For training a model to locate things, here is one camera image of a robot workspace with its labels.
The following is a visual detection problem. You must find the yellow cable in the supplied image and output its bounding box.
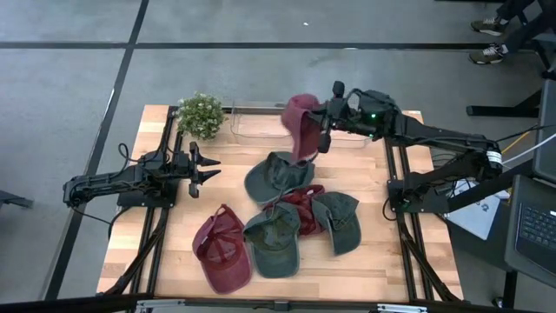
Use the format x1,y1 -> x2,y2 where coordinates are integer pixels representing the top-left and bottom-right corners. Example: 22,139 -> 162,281
501,130 -> 533,154

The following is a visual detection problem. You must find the person's leg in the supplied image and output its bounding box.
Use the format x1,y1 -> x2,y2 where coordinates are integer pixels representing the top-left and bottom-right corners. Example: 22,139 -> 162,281
503,12 -> 556,53
494,0 -> 538,23

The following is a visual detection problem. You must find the person's shoe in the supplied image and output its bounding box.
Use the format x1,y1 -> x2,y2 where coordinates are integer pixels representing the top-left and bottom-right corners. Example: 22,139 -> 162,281
467,43 -> 507,66
470,16 -> 507,37

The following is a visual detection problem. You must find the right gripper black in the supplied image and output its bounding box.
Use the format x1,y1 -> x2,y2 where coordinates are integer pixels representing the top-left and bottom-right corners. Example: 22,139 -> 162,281
306,80 -> 364,154

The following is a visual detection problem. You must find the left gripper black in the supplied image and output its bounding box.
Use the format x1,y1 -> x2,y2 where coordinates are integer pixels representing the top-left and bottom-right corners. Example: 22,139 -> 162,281
171,141 -> 222,200

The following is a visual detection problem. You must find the silver bracket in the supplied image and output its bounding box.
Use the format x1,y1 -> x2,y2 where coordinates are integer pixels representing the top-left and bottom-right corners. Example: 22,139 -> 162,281
376,303 -> 429,313
136,298 -> 187,312

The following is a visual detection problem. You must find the dark grey screen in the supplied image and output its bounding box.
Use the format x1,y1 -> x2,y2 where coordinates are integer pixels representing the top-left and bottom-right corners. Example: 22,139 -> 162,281
533,79 -> 556,183

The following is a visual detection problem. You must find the dark grey furniture foot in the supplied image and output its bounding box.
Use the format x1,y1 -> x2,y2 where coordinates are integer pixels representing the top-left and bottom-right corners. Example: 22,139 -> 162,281
0,190 -> 35,210

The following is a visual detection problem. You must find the black aluminium rail frame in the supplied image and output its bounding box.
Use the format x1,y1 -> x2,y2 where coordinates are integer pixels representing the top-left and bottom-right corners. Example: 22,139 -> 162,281
102,105 -> 183,297
381,110 -> 462,303

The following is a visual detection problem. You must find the black rig crossbar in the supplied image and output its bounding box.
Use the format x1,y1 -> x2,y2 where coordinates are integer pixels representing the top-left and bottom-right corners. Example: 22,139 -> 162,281
0,293 -> 556,313

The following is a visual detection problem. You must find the maroon baseball cap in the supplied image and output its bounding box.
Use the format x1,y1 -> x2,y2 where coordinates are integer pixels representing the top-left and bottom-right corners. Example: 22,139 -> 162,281
264,184 -> 327,237
191,203 -> 253,296
281,93 -> 325,164

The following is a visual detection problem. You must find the white cable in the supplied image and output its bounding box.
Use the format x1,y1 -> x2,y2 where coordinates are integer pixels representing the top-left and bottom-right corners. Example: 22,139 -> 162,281
499,132 -> 556,169

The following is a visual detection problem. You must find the black slanted support beam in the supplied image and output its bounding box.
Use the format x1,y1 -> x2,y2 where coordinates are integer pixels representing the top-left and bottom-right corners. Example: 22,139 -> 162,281
447,158 -> 538,214

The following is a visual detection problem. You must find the dark grey laptop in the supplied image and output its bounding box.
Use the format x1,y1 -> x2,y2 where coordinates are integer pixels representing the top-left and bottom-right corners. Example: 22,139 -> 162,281
505,173 -> 556,289

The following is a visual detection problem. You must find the black desk frame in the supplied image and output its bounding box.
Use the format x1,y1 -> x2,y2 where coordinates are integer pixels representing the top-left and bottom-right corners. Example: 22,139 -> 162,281
467,89 -> 544,118

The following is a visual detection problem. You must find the white sheet with logo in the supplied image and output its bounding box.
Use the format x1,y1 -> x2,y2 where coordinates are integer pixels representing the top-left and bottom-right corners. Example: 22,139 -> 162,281
446,180 -> 501,241

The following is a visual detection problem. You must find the small potted green plant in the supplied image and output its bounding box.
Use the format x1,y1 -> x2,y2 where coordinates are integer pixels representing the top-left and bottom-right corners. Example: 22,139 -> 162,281
175,91 -> 227,141

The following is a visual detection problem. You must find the dark green baseball cap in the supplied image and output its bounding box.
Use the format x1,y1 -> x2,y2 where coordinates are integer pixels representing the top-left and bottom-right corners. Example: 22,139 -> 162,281
243,150 -> 316,205
242,202 -> 302,279
311,190 -> 362,256

